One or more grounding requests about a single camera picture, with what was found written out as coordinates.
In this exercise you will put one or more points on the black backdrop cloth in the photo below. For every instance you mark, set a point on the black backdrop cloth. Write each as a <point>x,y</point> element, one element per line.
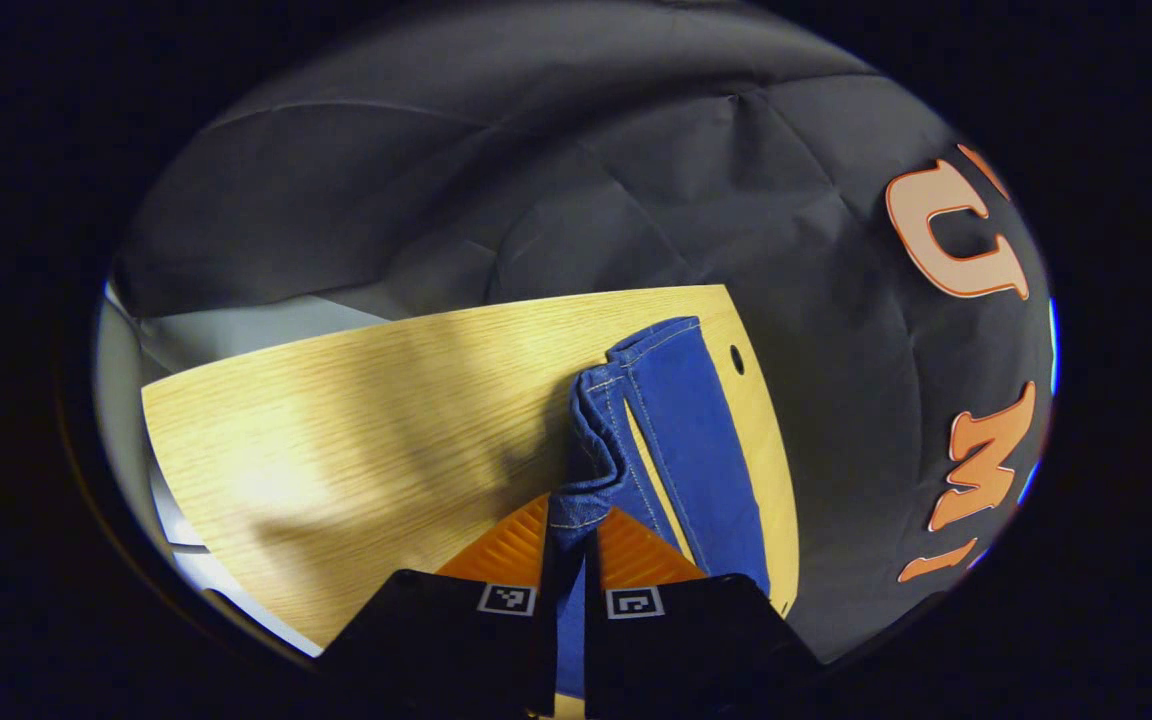
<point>536,180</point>

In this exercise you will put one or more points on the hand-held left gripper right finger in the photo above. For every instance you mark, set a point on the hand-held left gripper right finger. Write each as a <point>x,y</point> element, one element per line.
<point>686,650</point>

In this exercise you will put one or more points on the blue denim jeans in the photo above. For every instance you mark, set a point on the blue denim jeans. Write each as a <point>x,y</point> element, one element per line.
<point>686,430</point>

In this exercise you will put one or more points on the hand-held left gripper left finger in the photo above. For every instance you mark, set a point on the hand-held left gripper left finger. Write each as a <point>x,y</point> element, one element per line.
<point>436,640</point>

